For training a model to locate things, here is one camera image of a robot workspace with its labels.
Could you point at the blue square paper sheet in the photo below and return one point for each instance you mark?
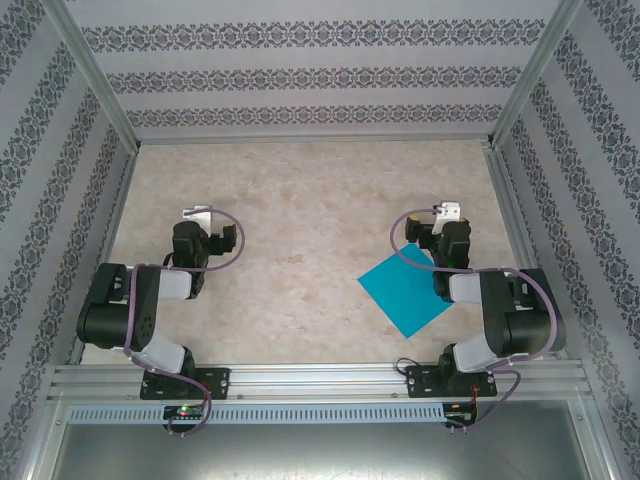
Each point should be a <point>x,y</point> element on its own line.
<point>395,295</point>

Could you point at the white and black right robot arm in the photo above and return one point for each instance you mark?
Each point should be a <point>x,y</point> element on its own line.
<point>530,325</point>

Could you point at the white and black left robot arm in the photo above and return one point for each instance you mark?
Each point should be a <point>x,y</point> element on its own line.
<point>115,310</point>

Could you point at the grey metal sheet panel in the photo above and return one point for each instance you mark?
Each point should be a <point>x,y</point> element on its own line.
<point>320,455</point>

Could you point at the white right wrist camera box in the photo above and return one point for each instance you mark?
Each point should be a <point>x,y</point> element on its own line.
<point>448,211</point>

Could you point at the aluminium table side rail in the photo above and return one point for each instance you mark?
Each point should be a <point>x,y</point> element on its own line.
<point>106,250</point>
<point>510,200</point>

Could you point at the long aluminium table edge rail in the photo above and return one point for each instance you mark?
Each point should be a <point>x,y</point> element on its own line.
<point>315,139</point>

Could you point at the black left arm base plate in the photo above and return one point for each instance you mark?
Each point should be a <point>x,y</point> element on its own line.
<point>220,382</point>

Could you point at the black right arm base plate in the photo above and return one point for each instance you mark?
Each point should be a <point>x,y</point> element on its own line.
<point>417,382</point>

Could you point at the aluminium frame post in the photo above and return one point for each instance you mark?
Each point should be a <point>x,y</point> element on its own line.
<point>95,75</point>
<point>531,75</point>

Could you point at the aluminium mounting rail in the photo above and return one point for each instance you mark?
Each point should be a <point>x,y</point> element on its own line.
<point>320,382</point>

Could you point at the short aluminium frame upright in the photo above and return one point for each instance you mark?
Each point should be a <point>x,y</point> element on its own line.
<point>599,435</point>
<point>44,435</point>

